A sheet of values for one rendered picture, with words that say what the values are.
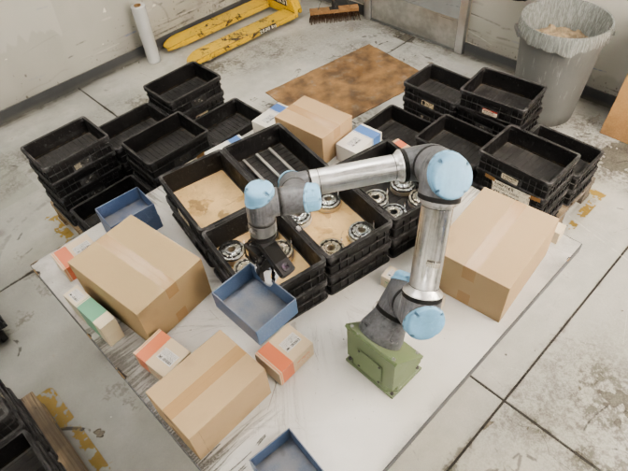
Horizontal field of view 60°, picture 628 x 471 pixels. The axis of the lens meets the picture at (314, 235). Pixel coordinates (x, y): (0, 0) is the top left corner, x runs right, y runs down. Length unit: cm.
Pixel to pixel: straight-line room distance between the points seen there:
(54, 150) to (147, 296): 174
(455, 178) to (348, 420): 85
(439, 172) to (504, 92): 215
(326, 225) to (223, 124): 156
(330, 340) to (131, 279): 74
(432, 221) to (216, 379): 82
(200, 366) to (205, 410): 15
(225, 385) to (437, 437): 116
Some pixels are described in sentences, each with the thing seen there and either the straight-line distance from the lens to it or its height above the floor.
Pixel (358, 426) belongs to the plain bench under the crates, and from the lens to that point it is 181.
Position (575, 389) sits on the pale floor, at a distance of 284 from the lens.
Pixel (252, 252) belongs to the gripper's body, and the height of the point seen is 125.
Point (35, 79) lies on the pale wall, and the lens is 495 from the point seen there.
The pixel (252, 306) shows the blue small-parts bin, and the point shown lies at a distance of 162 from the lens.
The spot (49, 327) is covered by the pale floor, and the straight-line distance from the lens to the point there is 326.
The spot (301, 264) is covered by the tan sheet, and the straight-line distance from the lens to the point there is 200.
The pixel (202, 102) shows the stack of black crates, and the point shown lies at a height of 49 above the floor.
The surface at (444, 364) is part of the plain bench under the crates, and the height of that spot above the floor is 70.
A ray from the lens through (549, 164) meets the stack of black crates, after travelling 306.
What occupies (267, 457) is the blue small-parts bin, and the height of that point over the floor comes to 70.
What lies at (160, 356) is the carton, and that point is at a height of 77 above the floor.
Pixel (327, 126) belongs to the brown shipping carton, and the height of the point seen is 86.
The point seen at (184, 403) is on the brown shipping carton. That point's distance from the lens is 174.
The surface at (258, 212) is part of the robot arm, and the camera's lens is 136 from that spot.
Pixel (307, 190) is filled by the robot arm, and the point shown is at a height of 144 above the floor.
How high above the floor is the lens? 237
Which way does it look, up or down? 47 degrees down
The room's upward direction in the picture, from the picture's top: 5 degrees counter-clockwise
